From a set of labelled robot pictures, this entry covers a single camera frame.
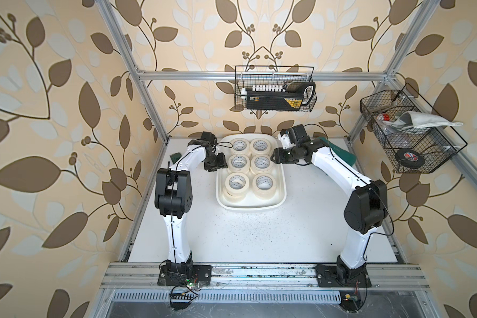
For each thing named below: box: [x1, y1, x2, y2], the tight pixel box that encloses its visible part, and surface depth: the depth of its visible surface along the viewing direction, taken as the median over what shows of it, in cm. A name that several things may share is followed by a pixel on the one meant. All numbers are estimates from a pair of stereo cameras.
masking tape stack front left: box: [222, 172, 250, 204], surface depth 95 cm
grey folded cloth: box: [382, 111, 464, 130], surface depth 63 cm
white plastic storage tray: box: [216, 133, 252, 212], surface depth 96 cm
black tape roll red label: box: [394, 148, 426, 169], surface depth 73 cm
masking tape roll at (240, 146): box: [231, 137, 251, 156], surface depth 114 cm
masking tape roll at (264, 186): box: [251, 172, 277, 201], surface depth 96 cm
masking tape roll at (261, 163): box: [250, 153, 273, 173], surface depth 105 cm
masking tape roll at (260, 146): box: [249, 137, 271, 156], surface depth 113 cm
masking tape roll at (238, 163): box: [228, 153, 250, 173], surface depth 104 cm
